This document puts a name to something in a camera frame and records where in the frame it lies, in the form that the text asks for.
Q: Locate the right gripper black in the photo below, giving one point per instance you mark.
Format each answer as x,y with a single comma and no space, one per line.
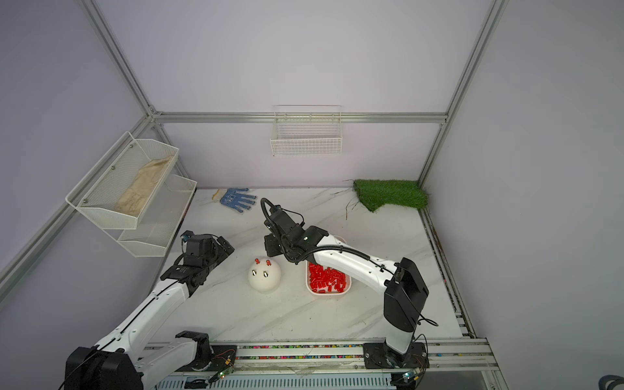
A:
272,241

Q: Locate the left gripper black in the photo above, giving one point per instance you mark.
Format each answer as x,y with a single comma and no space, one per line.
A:
221,253

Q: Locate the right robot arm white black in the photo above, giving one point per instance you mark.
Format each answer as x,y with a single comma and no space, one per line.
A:
400,284

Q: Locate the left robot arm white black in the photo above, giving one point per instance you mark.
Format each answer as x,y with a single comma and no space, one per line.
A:
114,362

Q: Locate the white dome with screws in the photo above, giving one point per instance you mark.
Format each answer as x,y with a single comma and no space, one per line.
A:
263,278

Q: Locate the white tray of red sleeves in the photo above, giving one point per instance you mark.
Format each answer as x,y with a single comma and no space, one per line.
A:
325,281

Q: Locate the lower white mesh shelf bin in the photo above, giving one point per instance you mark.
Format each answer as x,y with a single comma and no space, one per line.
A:
161,220

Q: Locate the white mesh shelf bin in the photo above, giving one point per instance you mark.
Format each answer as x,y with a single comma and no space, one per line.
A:
96,194
161,220

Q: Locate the blue dotted work glove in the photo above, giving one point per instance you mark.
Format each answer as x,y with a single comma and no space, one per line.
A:
237,199

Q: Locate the beige cloth in bin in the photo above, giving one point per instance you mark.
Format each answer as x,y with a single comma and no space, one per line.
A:
136,196

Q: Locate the upper white mesh shelf bin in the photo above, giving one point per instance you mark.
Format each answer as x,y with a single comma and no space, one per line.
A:
96,194

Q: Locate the green artificial grass mat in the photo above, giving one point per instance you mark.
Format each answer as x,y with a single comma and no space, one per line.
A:
374,194

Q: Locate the white wire wall basket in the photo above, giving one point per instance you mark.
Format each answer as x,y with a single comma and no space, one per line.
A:
306,130

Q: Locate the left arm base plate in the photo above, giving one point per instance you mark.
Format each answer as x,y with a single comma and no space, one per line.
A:
221,358

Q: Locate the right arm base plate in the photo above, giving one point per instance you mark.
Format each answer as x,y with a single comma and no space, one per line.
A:
381,356

